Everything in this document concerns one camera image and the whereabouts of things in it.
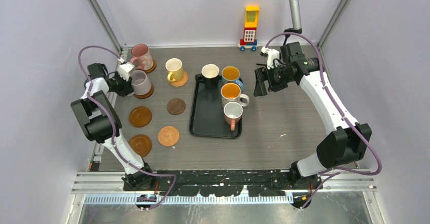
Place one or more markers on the brown wooden saucer far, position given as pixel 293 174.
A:
pixel 152 68

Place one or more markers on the lilac ribbed mug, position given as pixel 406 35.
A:
pixel 140 82

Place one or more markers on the aluminium rail frame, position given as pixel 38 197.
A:
pixel 108 188

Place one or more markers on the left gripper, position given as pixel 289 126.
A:
pixel 127 88

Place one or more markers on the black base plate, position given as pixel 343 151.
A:
pixel 218 182

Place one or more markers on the black plastic tray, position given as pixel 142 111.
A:
pixel 207 116

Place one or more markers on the white floral orange-inside mug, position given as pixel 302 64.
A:
pixel 231 92

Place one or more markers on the black white-inside mug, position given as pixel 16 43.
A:
pixel 209 76

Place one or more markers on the salmon pink mug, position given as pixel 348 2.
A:
pixel 232 113

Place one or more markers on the blue orange-inside mug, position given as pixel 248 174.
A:
pixel 231 74

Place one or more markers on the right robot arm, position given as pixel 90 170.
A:
pixel 342 145

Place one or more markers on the dark walnut round coaster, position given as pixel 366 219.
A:
pixel 176 106

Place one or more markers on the dusty pink mug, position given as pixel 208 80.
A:
pixel 141 57

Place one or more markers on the black tripod stand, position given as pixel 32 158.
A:
pixel 286 34

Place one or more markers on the colourful toy block tower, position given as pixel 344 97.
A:
pixel 249 40

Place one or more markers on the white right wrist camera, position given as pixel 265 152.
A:
pixel 273 57

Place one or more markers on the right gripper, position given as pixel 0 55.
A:
pixel 262 74

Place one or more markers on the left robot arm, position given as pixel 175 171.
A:
pixel 100 123

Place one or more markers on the woven rattan coaster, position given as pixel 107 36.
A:
pixel 168 136
pixel 181 82

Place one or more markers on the brown wooden saucer near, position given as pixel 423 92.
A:
pixel 141 144

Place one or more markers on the grey metal pole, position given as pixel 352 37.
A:
pixel 295 14

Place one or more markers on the yellow mug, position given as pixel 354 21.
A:
pixel 175 69

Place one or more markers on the brown wooden saucer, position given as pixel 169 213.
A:
pixel 140 116
pixel 152 68
pixel 151 91
pixel 141 144

